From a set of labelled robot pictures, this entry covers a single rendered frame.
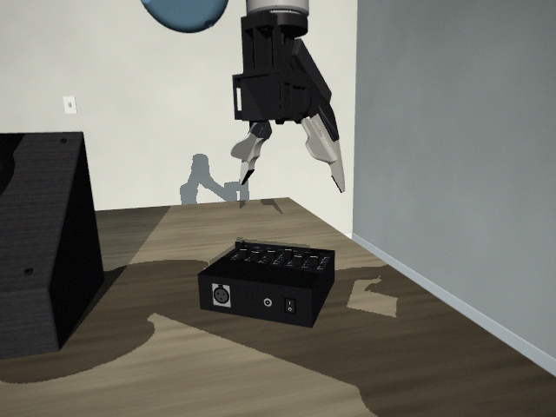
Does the black lighting desk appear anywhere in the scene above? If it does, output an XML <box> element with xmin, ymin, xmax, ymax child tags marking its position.
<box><xmin>198</xmin><ymin>241</ymin><xmax>334</xmax><ymax>328</ymax></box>

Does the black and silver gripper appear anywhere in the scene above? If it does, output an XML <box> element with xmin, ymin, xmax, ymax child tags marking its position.
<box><xmin>230</xmin><ymin>11</ymin><xmax>345</xmax><ymax>193</ymax></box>

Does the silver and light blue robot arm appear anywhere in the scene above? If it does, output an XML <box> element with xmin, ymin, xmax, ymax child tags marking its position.
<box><xmin>0</xmin><ymin>0</ymin><xmax>332</xmax><ymax>195</ymax></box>

